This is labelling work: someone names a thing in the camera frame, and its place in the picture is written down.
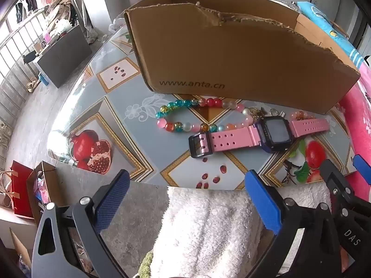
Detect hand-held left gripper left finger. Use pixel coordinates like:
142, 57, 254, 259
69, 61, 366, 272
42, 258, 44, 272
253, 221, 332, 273
31, 169, 131, 278

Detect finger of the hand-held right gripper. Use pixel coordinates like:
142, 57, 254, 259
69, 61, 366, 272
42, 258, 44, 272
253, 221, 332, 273
352, 153, 371, 186
319, 159, 360, 209

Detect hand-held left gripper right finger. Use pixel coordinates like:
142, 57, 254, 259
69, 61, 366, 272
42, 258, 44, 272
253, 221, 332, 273
244, 169, 348, 278

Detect pink orange bead bracelet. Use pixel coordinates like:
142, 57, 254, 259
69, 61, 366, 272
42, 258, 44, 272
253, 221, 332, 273
290, 110, 315, 121

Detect pink strap digital watch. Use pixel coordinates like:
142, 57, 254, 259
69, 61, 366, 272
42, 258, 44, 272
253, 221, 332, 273
188, 116, 331, 160

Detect multicolour glass bead bracelet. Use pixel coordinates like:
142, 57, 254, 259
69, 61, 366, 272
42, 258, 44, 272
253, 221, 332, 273
155, 97, 257, 134

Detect brown cardboard box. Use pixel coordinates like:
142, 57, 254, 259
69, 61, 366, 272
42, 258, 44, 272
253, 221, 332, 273
123, 0, 361, 115

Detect pink floral blanket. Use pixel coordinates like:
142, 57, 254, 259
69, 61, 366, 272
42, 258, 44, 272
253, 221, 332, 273
339, 55, 371, 199

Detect white fluffy towel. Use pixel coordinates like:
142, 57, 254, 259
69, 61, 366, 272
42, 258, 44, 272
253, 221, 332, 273
151, 181, 332, 278

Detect brown paper bag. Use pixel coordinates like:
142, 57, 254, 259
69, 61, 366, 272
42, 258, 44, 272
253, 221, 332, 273
26, 161, 68, 227

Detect red gift bag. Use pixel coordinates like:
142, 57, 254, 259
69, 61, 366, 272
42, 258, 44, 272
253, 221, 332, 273
10, 161, 37, 218

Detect small open cardboard carton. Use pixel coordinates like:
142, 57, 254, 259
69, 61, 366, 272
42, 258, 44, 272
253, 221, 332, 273
9, 227, 33, 270

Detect white tote bag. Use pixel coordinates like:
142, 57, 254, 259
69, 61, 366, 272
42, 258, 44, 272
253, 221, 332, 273
0, 170, 16, 209

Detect pair of beige slippers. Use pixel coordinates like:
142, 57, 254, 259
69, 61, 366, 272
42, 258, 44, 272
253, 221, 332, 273
26, 76, 40, 94

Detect dark grey cabinet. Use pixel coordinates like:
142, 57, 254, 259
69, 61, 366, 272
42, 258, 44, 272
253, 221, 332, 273
36, 23, 93, 89

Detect blue printed pillow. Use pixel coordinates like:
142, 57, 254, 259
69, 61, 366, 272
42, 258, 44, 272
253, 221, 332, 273
297, 1, 365, 68

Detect metal balcony railing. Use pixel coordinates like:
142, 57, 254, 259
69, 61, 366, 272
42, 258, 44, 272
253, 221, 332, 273
0, 10, 50, 164

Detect grey knitted cloth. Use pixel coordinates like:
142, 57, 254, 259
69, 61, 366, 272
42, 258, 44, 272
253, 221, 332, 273
269, 0, 300, 11

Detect grey hanging trousers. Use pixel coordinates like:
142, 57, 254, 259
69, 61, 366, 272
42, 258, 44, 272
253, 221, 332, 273
65, 0, 98, 44

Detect pile of beige clothes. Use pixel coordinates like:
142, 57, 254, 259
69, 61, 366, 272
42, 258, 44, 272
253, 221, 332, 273
45, 0, 79, 33

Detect dark hanging garment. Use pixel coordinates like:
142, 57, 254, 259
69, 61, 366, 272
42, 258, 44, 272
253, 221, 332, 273
14, 0, 39, 24

